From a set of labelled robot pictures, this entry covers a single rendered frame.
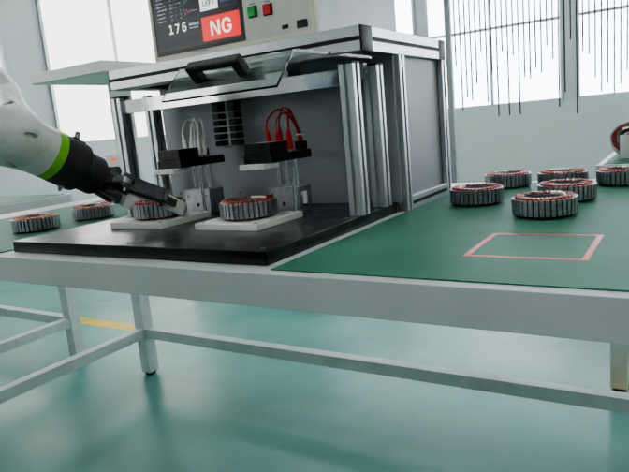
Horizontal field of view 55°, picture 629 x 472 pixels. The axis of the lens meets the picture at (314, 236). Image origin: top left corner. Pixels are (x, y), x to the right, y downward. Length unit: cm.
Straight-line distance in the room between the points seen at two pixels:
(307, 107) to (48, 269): 63
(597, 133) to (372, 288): 668
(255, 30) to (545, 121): 632
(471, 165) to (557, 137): 104
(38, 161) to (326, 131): 59
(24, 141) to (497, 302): 78
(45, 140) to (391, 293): 66
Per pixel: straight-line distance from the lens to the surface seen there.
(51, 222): 162
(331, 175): 135
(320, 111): 135
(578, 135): 739
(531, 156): 750
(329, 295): 79
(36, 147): 112
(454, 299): 72
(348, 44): 115
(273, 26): 127
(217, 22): 136
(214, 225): 113
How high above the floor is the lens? 94
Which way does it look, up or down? 10 degrees down
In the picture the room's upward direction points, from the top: 5 degrees counter-clockwise
